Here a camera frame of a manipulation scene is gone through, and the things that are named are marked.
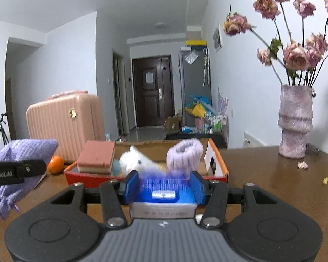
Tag orange tangerine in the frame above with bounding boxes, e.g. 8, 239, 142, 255
47, 155, 65, 175

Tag eyeglasses behind vase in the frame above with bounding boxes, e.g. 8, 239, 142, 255
306, 143, 319, 155

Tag dried pink roses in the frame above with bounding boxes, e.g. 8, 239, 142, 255
222, 0, 328, 88

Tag lavender towel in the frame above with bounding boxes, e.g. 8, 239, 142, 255
166, 138, 204, 179

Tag dark brown entrance door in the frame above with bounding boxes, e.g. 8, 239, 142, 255
132, 56, 175, 127

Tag cardboard box on floor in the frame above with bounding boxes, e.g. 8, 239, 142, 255
164, 115, 182, 131

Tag white panel against wall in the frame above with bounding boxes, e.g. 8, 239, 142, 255
243, 131, 266, 148

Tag blue white small box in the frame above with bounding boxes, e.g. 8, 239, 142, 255
130, 177, 197, 219

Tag black chair back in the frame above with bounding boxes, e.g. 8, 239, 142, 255
164, 132, 227, 149

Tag camera tripod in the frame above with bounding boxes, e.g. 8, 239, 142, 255
0, 112, 10, 149

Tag fallen rose petal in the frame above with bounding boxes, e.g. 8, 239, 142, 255
297, 161, 309, 170

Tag light blue round puff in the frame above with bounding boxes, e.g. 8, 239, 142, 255
111, 159, 122, 176

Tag wire trolley with bottles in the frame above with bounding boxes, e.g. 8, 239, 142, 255
203, 115, 228, 135

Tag pink ribbed suitcase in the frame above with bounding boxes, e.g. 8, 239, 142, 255
26, 91, 105, 163

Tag yellow box on refrigerator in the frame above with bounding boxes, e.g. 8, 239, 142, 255
186, 40, 207, 46

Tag pink layered sponge block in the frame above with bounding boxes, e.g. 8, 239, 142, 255
76, 141, 115, 174

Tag white alpaca plush toy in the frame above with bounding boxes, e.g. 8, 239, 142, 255
119, 145, 167, 176

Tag wall electrical panel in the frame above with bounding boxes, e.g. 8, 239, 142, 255
213, 23, 223, 52

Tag red cardboard box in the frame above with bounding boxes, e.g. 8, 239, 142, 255
64, 138, 229, 188

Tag pink textured vase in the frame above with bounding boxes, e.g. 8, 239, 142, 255
278, 84, 313, 159

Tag lilac drawstring pouch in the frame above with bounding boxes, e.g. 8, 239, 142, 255
0, 139, 58, 220

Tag grey refrigerator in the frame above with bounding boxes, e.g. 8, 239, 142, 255
179, 50, 211, 127

